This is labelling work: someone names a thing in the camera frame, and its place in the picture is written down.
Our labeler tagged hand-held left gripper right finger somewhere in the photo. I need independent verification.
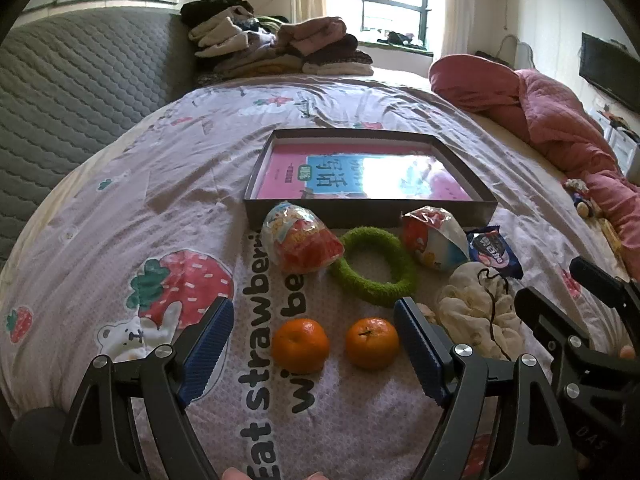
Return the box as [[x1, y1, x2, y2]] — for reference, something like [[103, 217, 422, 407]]
[[392, 296, 581, 480]]

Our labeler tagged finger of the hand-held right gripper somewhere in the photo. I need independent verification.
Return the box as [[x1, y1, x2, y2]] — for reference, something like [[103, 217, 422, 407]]
[[570, 256, 640, 311], [515, 285, 593, 362]]

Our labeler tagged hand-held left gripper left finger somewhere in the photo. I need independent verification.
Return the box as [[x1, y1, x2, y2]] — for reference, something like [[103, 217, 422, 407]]
[[52, 297, 236, 480]]

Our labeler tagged mandarin orange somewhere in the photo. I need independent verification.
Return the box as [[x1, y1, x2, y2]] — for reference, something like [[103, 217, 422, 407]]
[[346, 316, 401, 371], [271, 318, 331, 374]]

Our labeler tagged cream drawstring pouch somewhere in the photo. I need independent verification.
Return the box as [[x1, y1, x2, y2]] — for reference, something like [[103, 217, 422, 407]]
[[436, 262, 523, 361]]

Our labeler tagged green fuzzy ring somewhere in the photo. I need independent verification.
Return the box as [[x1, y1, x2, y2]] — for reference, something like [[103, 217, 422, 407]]
[[328, 226, 418, 306]]

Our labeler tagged blue cookie packet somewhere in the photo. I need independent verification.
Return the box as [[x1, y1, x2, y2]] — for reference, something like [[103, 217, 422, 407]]
[[466, 225, 524, 280]]

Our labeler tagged white red toy egg packet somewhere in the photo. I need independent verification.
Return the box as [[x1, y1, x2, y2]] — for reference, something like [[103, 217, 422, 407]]
[[400, 206, 471, 272]]

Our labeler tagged orange toy egg packet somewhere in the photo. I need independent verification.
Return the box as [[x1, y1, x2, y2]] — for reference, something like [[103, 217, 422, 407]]
[[261, 201, 346, 276]]

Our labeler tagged grey shallow cardboard box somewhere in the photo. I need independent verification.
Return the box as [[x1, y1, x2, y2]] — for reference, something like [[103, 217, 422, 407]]
[[243, 129, 499, 233]]

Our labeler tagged yellow packet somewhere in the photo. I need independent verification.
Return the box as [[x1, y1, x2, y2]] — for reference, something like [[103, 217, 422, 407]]
[[600, 217, 623, 256]]

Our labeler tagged small toy figure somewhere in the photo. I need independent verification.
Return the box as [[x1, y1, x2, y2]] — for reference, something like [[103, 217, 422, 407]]
[[564, 177, 603, 218]]

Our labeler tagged white drawer cabinet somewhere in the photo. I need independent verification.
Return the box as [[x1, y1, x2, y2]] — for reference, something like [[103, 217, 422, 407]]
[[592, 105, 640, 183]]

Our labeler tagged strawberry print bed sheet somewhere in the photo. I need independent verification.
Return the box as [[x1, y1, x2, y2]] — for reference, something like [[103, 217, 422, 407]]
[[0, 72, 640, 480]]

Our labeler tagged pink quilt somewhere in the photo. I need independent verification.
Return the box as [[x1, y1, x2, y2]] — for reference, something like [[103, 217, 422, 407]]
[[428, 54, 640, 281]]

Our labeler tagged black television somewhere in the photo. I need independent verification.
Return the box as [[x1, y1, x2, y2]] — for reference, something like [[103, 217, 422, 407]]
[[580, 32, 640, 113]]

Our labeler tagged white curved tube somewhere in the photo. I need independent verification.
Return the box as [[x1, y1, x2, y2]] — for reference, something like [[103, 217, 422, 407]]
[[500, 34, 533, 68]]

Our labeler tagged grey quilted headboard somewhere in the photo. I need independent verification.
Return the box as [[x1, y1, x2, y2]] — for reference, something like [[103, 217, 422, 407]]
[[0, 7, 198, 261]]

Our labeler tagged pile of folded clothes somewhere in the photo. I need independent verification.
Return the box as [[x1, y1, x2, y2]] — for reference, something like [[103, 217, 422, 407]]
[[180, 0, 375, 81]]

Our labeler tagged green windowsill mat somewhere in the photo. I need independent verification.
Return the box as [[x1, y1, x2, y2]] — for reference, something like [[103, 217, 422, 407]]
[[357, 40, 433, 53]]

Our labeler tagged window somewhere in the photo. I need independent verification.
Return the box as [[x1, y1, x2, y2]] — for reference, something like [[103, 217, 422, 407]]
[[326, 0, 435, 53]]

